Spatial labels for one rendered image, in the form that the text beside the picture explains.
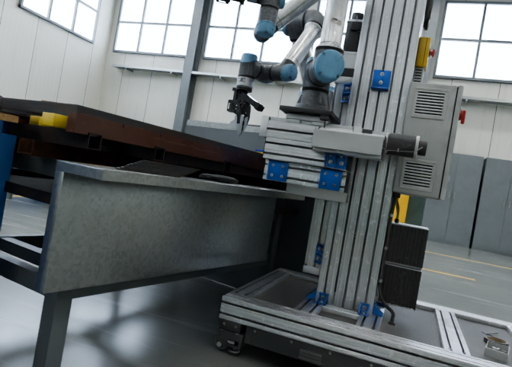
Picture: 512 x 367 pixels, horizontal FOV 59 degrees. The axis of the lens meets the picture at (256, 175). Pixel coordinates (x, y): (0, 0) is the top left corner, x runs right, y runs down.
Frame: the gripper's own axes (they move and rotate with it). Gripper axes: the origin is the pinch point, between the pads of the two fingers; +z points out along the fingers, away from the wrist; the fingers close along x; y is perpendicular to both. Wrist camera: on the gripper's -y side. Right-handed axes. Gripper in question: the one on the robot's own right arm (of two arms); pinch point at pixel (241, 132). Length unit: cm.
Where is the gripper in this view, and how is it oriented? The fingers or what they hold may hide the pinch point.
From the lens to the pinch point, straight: 200.0
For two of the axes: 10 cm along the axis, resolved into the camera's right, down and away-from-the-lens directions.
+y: -8.5, -1.4, 5.1
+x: -5.0, -0.9, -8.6
